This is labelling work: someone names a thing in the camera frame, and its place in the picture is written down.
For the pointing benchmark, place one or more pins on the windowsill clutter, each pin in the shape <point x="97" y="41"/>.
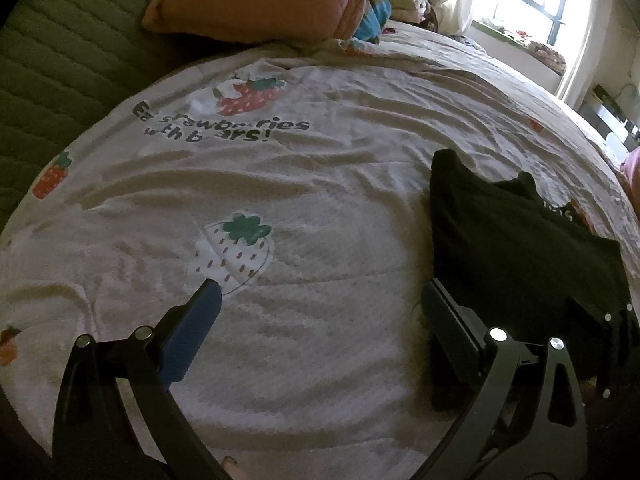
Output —
<point x="530" y="45"/>

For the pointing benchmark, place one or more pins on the black garment with orange patches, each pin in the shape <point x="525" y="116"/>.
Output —
<point x="500" y="240"/>

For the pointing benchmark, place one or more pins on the pink pillow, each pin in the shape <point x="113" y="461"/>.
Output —
<point x="260" y="2"/>

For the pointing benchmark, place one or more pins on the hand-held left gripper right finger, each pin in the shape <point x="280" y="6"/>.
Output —
<point x="450" y="327"/>

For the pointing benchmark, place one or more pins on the strawberry print blanket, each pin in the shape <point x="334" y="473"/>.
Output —
<point x="325" y="160"/>

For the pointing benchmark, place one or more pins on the green quilted headboard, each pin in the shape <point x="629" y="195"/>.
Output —
<point x="65" y="60"/>

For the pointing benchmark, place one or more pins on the pink cloth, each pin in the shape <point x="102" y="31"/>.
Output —
<point x="633" y="170"/>

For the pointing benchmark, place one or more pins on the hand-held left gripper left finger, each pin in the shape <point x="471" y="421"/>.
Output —
<point x="197" y="322"/>

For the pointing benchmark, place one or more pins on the blue plaid cloth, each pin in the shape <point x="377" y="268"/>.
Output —
<point x="375" y="15"/>

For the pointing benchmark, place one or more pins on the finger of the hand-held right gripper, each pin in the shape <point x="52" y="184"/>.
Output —
<point x="617" y="345"/>

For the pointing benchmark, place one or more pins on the person's left hand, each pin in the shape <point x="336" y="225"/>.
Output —
<point x="236" y="467"/>

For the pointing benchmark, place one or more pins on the white furniture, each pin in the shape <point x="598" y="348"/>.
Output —
<point x="607" y="115"/>

